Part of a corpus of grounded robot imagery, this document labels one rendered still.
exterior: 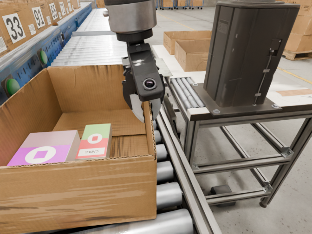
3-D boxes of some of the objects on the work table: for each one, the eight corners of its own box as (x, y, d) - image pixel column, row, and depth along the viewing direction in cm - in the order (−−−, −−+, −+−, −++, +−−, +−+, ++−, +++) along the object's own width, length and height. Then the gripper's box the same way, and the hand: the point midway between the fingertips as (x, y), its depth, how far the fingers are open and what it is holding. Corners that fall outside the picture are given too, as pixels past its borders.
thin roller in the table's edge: (187, 112, 69) (188, 107, 68) (171, 81, 92) (171, 78, 91) (192, 111, 69) (193, 107, 68) (174, 81, 92) (175, 78, 91)
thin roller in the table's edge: (200, 111, 70) (201, 106, 69) (181, 81, 92) (181, 77, 91) (205, 110, 70) (206, 106, 69) (185, 81, 93) (185, 77, 92)
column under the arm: (243, 81, 87) (266, -1, 68) (282, 111, 66) (331, 3, 47) (190, 85, 84) (199, -1, 65) (213, 117, 63) (237, 4, 44)
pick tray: (224, 53, 128) (227, 37, 122) (169, 55, 123) (170, 39, 118) (209, 43, 151) (211, 30, 145) (162, 45, 147) (163, 31, 141)
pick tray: (252, 69, 101) (258, 50, 95) (184, 72, 98) (185, 53, 92) (229, 54, 124) (233, 38, 119) (173, 56, 121) (174, 40, 115)
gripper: (154, 22, 40) (161, 105, 53) (107, 29, 39) (126, 112, 51) (164, 29, 33) (170, 122, 46) (107, 37, 32) (129, 131, 44)
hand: (148, 119), depth 45 cm, fingers closed
